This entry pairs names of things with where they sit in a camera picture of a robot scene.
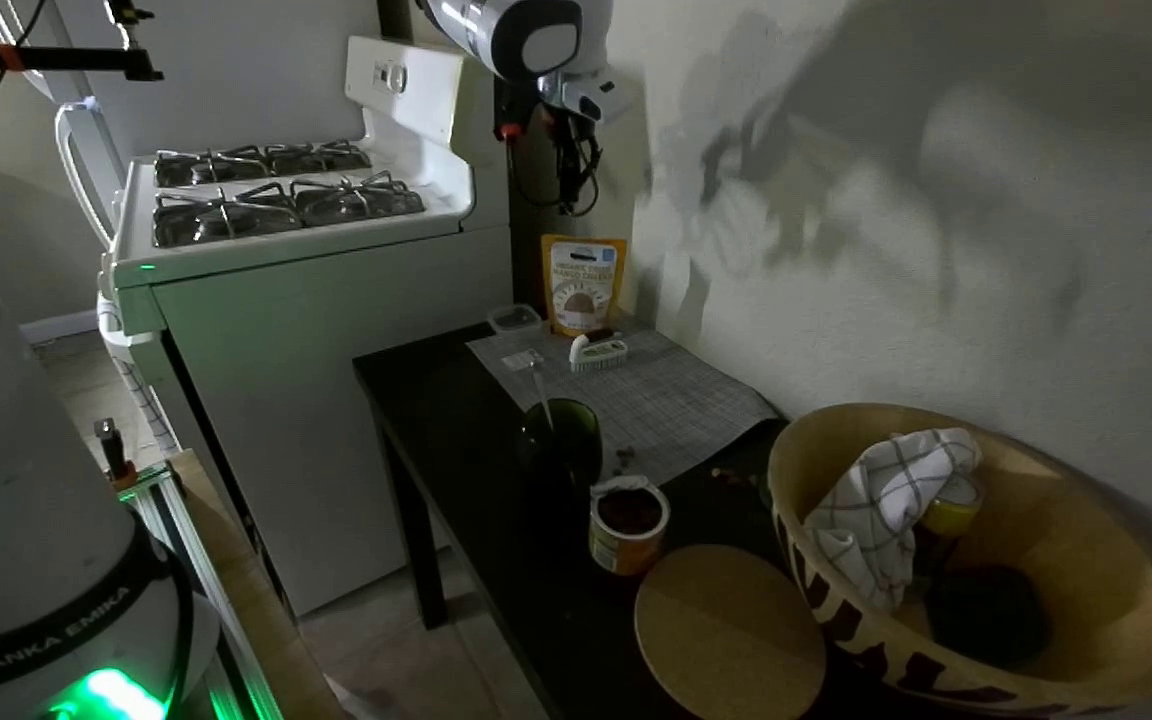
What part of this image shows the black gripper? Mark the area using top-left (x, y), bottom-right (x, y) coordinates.
top-left (491, 74), bottom-right (607, 217)

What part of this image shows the orange snack packet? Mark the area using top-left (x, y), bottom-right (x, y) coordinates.
top-left (536, 233), bottom-right (631, 341)

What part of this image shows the small clear container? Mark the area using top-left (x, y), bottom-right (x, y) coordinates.
top-left (482, 301), bottom-right (547, 341)

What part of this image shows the small white clip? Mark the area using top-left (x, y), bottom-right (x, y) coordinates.
top-left (562, 330), bottom-right (631, 376)

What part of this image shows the grey grid placemat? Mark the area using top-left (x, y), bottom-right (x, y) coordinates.
top-left (463, 317), bottom-right (782, 490)

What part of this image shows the black side table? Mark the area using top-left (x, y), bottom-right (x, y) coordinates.
top-left (352, 292), bottom-right (1009, 720)

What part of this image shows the dark green cup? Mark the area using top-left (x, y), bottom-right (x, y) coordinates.
top-left (514, 391), bottom-right (607, 539)

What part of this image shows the white gas stove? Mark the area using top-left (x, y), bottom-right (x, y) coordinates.
top-left (90, 34), bottom-right (518, 625)

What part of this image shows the white checked cloth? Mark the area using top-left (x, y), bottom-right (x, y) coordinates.
top-left (804, 425), bottom-right (989, 616)

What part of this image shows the round wooden plate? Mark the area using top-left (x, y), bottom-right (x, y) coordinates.
top-left (631, 539), bottom-right (832, 720)

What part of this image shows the small yellow object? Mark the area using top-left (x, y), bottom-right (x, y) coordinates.
top-left (920, 475), bottom-right (989, 539)

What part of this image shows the wooden board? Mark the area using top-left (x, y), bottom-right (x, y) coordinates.
top-left (166, 454), bottom-right (348, 720)

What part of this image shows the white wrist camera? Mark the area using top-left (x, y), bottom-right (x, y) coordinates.
top-left (531, 68), bottom-right (622, 129)

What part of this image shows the white cable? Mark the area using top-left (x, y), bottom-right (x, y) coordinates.
top-left (53, 91), bottom-right (126, 251)

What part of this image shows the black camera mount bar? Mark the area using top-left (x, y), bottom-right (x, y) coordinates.
top-left (0, 39), bottom-right (166, 83)

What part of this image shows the small dark-handled tool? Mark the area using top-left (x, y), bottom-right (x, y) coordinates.
top-left (90, 417), bottom-right (141, 490)

